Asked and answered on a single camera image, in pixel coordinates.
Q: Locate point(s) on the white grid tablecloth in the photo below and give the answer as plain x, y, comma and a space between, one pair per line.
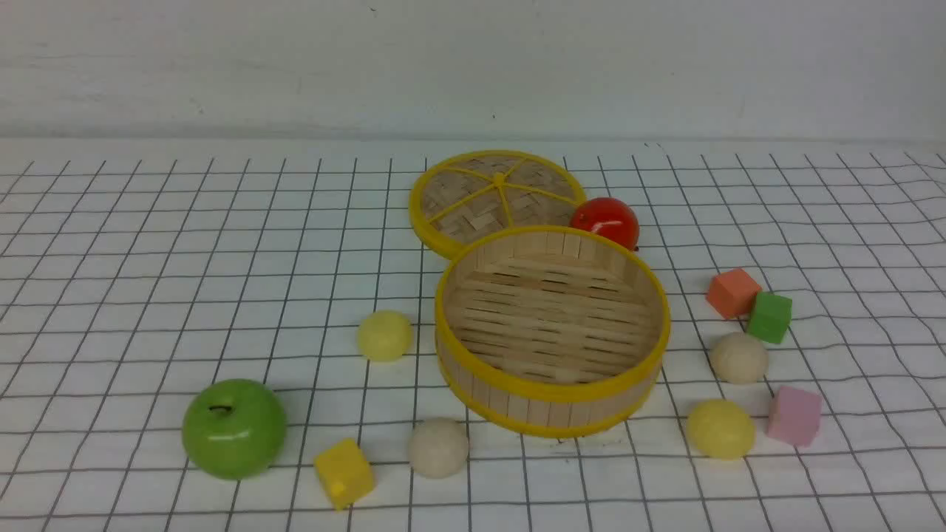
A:
135, 274

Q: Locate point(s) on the pink foam cube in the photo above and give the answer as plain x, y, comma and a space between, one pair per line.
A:
794, 416

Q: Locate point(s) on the bamboo steamer tray yellow rim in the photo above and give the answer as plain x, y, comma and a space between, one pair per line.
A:
550, 331

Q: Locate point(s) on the woven bamboo steamer lid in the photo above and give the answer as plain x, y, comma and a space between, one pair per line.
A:
470, 196

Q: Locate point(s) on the orange foam cube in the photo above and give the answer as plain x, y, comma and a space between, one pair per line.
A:
732, 293

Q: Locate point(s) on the red tomato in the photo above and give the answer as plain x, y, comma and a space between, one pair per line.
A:
610, 218

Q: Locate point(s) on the white bun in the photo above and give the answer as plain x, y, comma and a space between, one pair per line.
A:
739, 358
438, 448

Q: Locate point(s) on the yellow bun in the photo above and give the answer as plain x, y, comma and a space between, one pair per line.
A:
720, 429
386, 335

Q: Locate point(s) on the green foam cube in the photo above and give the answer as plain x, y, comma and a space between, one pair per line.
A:
770, 317

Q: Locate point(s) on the yellow foam cube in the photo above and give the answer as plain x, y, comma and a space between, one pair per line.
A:
344, 473

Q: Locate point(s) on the green apple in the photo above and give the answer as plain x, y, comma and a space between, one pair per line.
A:
234, 429

